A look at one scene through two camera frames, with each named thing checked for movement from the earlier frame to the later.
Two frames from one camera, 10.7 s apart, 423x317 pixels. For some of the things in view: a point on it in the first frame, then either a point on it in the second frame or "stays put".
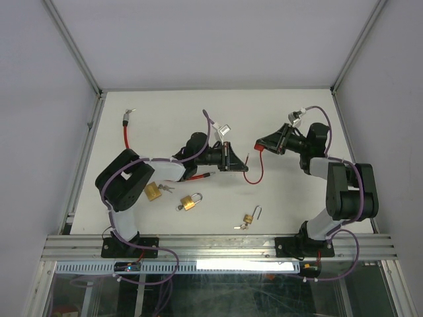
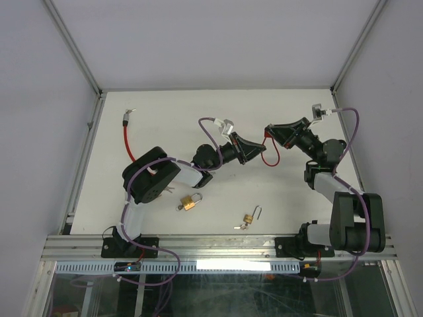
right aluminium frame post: (356, 47) stays put
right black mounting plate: (302, 247) stays put
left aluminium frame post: (100, 92) stays put
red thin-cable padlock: (260, 147) -> (268, 135)
